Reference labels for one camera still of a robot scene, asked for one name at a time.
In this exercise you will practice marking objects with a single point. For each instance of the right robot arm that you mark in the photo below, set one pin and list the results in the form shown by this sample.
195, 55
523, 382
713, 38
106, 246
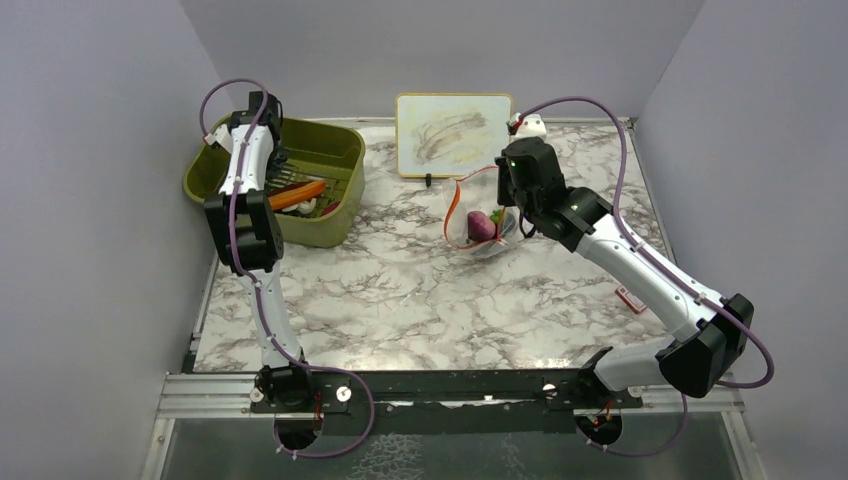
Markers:
705, 326

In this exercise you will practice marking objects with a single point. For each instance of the orange toy carrot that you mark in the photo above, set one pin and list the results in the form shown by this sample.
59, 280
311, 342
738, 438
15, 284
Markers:
295, 194

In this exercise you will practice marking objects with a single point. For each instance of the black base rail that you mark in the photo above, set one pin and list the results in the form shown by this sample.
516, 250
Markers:
432, 402

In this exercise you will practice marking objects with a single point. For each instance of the white toy mushroom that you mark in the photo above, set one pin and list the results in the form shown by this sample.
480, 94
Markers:
303, 208

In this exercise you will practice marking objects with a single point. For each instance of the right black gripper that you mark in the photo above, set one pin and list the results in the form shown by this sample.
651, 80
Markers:
503, 197

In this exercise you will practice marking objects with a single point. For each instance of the clear zip bag orange zipper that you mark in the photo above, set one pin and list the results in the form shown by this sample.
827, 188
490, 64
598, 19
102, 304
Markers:
475, 191

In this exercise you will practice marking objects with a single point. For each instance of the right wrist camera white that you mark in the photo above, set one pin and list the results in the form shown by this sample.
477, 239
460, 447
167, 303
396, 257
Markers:
531, 126

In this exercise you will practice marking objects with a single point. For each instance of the olive green plastic bin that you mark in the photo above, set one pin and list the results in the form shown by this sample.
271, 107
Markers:
316, 152

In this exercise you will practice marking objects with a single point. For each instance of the pink purple toy onion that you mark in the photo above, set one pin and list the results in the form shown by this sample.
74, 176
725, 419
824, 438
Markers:
479, 226

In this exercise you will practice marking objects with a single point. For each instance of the small red white card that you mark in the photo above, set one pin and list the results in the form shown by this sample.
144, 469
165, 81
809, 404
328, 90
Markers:
636, 305

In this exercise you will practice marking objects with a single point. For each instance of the framed painting on stand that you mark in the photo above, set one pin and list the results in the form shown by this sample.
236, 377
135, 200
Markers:
442, 135

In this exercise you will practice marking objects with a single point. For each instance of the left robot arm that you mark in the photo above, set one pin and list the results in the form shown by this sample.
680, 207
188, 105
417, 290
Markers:
248, 239

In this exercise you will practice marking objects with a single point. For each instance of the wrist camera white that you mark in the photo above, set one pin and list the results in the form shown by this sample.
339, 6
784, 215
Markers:
531, 126
220, 138

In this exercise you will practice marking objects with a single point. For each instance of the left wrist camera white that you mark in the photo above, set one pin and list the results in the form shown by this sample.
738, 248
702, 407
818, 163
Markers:
220, 138

